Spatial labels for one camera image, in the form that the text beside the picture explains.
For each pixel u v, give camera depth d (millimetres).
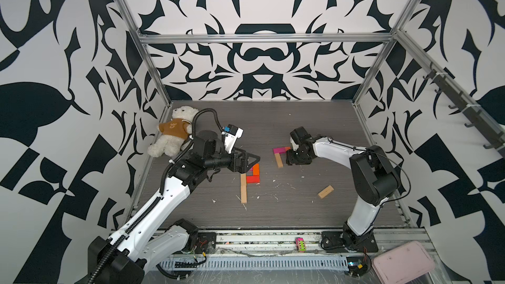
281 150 988
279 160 945
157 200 456
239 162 625
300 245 715
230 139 644
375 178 493
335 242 743
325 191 864
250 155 658
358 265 709
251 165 647
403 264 689
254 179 900
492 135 533
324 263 713
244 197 848
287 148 988
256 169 929
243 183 889
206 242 741
